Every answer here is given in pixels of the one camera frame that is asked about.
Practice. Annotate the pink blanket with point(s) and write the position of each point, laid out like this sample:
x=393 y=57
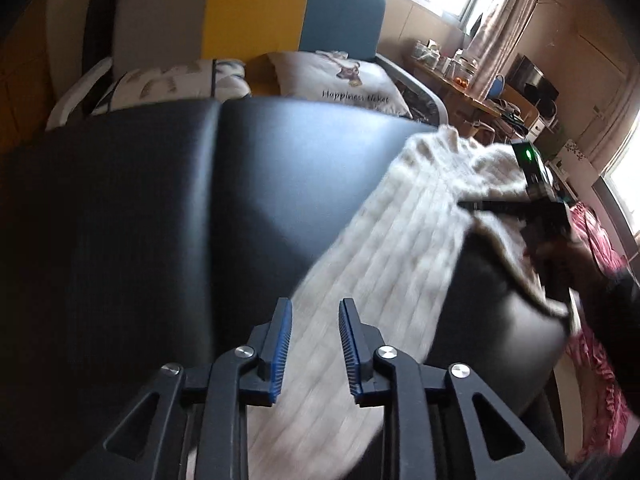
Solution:
x=605 y=375

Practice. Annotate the white printed cushion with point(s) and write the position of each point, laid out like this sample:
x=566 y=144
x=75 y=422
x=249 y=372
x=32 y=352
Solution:
x=325 y=80

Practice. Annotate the wooden desk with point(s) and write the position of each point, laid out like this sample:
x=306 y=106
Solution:
x=450 y=95

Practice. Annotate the blue jug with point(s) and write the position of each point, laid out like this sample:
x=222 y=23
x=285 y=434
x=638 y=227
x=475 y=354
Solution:
x=495 y=87

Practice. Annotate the black leather bench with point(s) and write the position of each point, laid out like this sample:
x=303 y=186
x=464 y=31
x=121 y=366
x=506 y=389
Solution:
x=125 y=210

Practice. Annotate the row of small glass jars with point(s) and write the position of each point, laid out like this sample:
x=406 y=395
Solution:
x=430 y=55

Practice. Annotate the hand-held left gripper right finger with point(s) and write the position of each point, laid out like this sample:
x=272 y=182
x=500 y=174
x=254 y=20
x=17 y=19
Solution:
x=350 y=350

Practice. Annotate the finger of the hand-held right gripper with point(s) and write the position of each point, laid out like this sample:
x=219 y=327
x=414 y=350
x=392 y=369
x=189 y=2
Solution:
x=495 y=205

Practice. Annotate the person's right hand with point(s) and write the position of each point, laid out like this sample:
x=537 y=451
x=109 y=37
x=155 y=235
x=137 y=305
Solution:
x=575 y=265

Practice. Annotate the black electronic appliance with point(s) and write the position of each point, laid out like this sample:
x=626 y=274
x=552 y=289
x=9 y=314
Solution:
x=532 y=80

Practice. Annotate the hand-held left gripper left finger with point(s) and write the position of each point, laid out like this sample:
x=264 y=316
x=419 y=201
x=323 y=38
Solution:
x=280 y=350

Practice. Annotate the glass jar with oranges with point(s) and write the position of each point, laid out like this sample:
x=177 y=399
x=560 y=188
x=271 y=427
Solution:
x=462 y=75

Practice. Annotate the white knit sweater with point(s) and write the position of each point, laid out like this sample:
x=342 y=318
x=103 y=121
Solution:
x=390 y=250

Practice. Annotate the beige curtain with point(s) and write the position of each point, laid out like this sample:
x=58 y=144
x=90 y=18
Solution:
x=505 y=20

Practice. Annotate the blue yellow grey sofa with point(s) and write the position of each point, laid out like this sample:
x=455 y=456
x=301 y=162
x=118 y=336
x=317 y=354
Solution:
x=250 y=10

